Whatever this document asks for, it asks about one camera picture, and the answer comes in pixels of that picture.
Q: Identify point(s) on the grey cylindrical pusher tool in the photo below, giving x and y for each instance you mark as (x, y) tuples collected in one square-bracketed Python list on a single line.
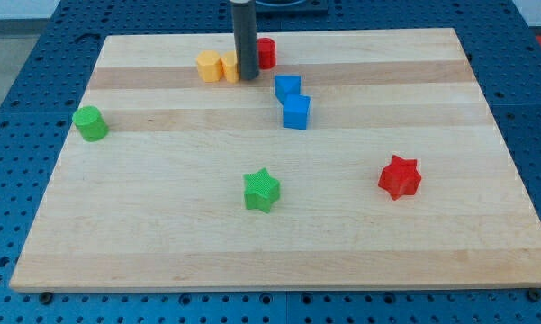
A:
[(244, 21)]

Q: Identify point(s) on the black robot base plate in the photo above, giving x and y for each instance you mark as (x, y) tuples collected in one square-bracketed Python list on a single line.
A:
[(292, 6)]

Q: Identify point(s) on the blue cube block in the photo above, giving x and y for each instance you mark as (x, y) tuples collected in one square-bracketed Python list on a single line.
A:
[(296, 111)]

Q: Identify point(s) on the red star block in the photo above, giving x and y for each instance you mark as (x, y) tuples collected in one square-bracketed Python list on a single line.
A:
[(401, 177)]

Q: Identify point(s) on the yellow hexagon block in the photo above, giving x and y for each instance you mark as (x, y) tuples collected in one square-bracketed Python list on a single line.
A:
[(209, 66)]

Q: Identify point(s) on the yellow heart block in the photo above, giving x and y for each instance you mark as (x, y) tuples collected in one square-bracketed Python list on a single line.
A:
[(230, 66)]

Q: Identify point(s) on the light wooden board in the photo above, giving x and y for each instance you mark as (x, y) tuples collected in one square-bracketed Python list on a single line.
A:
[(157, 205)]

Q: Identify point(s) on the blue triangle block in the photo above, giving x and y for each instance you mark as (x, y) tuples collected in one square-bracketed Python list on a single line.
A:
[(285, 85)]

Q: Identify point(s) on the green star block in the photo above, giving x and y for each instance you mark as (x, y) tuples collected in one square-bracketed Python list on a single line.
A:
[(261, 191)]

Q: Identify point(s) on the green circle block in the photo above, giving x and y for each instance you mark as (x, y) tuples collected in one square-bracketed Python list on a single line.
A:
[(90, 123)]

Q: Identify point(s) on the red circle block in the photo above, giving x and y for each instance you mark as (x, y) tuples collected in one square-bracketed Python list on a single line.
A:
[(266, 53)]

